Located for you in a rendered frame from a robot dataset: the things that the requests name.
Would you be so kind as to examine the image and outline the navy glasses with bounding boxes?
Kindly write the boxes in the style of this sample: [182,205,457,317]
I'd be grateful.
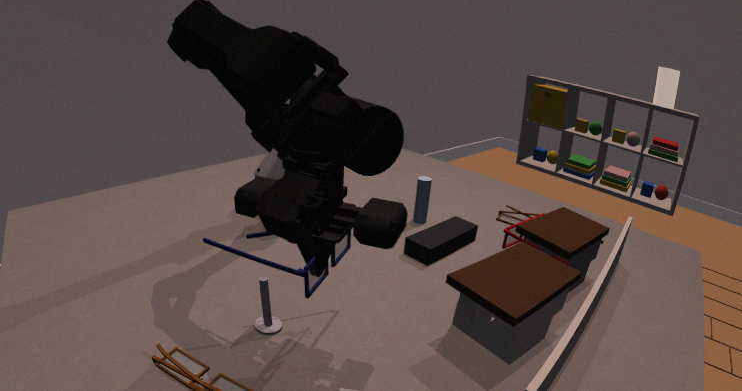
[203,230,351,298]

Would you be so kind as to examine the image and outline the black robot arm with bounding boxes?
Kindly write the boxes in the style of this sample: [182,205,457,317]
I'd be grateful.
[167,0,404,244]

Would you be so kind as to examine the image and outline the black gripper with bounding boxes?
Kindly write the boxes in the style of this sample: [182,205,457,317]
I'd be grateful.
[234,146,408,278]

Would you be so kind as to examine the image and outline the dark grey cylinder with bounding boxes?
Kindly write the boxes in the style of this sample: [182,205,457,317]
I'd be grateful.
[412,176,432,224]

